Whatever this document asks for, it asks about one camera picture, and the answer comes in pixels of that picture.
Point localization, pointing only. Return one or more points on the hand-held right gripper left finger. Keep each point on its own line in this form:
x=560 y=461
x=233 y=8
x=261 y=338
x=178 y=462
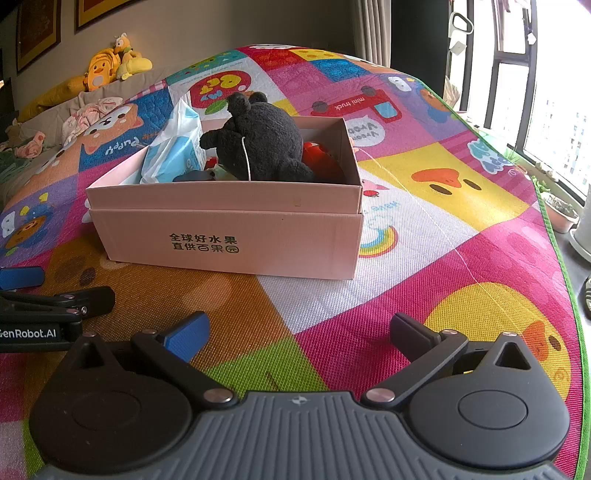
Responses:
x=189 y=339

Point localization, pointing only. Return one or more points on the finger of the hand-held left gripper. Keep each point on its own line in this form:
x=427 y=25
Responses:
x=92 y=300
x=21 y=278

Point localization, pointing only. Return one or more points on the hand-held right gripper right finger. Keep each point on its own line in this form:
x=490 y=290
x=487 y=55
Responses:
x=411 y=337

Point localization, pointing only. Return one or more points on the pink cardboard box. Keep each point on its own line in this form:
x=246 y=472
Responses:
x=231 y=221

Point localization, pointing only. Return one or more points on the blue tissue packet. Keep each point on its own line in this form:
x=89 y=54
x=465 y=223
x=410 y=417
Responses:
x=173 y=147

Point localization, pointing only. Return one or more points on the black plush toy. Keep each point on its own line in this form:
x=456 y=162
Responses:
x=263 y=143

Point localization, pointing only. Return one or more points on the colourful printed play mat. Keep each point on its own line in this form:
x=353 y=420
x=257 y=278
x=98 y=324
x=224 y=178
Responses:
x=461 y=240

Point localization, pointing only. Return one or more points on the small pink cloth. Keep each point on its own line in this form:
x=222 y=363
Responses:
x=30 y=145

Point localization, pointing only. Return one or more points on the beige sofa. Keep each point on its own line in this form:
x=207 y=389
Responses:
x=51 y=124

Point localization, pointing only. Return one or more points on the black and yellow toy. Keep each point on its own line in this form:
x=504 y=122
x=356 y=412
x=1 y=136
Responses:
x=194 y=177

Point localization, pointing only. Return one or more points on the pink and white clothes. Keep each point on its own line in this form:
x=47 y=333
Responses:
x=90 y=117

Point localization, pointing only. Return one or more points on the yellow pillow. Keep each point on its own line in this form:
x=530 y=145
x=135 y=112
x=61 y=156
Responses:
x=51 y=97

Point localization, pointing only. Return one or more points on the pink plant pot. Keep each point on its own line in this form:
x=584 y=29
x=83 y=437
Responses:
x=561 y=217

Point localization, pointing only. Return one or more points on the round white pot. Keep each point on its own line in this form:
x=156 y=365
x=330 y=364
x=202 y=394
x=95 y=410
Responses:
x=582 y=242

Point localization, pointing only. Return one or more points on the red toy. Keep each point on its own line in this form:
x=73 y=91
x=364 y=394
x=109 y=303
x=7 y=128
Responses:
x=323 y=161

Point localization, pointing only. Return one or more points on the green potted plant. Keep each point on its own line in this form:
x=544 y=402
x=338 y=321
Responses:
x=541 y=184

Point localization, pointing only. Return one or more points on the yellow duck plush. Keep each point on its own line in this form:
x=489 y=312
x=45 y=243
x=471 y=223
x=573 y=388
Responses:
x=99 y=71

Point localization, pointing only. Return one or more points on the yellow dog plush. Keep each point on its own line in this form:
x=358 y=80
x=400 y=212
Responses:
x=131 y=57

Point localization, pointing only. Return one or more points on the beige curtain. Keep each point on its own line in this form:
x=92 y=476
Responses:
x=373 y=27

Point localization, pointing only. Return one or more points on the framed red wall picture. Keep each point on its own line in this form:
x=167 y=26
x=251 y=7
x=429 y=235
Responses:
x=39 y=32
x=111 y=11

